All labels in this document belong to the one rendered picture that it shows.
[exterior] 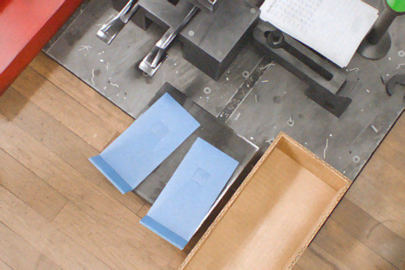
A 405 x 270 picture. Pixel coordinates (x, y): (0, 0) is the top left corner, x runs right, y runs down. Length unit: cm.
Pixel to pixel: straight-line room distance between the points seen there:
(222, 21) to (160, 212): 29
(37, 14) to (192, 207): 38
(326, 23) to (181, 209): 35
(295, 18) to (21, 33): 41
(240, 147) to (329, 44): 20
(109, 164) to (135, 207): 7
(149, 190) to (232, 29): 26
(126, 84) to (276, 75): 23
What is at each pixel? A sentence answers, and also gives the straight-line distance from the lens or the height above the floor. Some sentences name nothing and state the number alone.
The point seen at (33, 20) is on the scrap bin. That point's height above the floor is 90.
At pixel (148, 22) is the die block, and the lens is 119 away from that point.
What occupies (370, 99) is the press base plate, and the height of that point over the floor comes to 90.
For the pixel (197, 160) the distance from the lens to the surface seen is 112.
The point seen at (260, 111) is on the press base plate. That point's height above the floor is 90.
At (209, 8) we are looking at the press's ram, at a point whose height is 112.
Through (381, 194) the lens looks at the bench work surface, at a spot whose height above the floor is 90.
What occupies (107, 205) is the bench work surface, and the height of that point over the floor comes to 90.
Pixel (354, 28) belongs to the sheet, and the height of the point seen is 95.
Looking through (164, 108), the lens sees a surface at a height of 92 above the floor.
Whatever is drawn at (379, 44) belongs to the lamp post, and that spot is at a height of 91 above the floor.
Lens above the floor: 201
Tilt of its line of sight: 74 degrees down
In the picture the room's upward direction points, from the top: 11 degrees clockwise
